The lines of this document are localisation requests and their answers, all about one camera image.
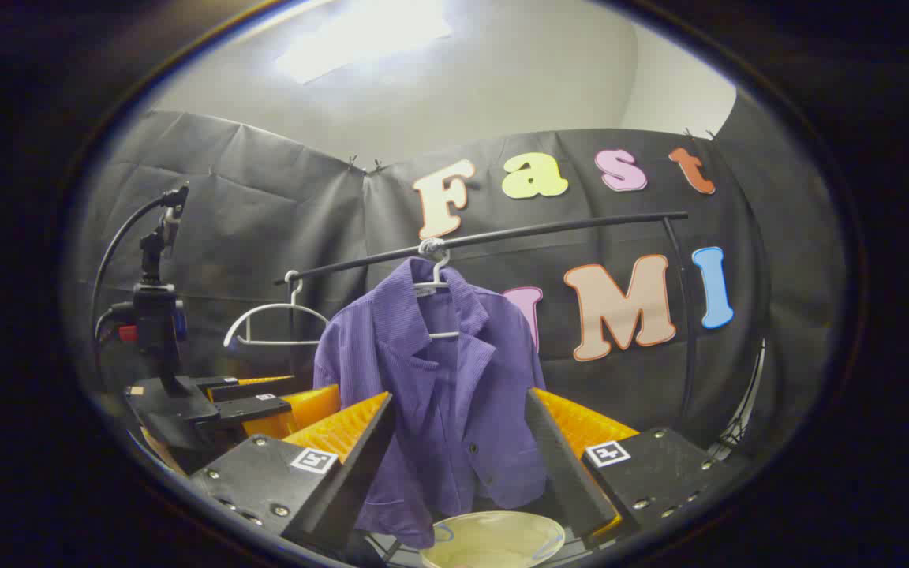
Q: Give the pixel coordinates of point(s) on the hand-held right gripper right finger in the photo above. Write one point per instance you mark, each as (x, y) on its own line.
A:
(565, 465)

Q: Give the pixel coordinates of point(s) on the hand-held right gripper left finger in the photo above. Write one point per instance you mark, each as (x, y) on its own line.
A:
(352, 481)

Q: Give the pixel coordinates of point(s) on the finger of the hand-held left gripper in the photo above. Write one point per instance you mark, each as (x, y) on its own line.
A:
(245, 390)
(265, 412)

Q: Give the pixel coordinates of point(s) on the purple short-sleeved shirt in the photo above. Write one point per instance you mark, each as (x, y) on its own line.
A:
(454, 394)

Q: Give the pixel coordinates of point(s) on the white hanger with hook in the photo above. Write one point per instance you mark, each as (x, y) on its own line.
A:
(432, 249)

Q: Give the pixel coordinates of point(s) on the white plain clothes hanger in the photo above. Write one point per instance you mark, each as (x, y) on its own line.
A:
(277, 342)

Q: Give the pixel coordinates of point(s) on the black clothes rack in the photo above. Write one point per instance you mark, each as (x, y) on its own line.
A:
(549, 228)

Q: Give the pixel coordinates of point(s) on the rectangular ceiling light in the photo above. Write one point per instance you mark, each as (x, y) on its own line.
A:
(360, 39)

